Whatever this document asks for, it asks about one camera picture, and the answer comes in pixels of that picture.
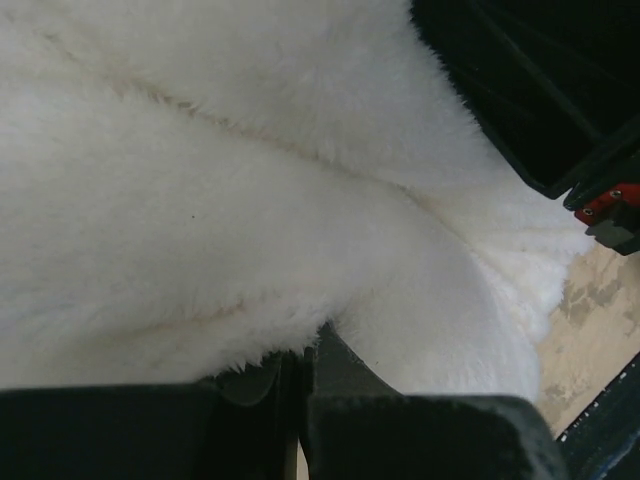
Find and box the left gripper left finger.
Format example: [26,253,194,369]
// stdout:
[1,354,300,479]

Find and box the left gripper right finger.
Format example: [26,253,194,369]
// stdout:
[301,324,568,480]

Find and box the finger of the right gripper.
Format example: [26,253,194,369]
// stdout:
[411,0,639,198]

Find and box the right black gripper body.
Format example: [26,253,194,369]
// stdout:
[563,146,639,256]

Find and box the white pillow cushion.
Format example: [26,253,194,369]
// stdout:
[1,1,591,400]

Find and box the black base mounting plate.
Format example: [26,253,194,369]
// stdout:
[557,357,640,480]

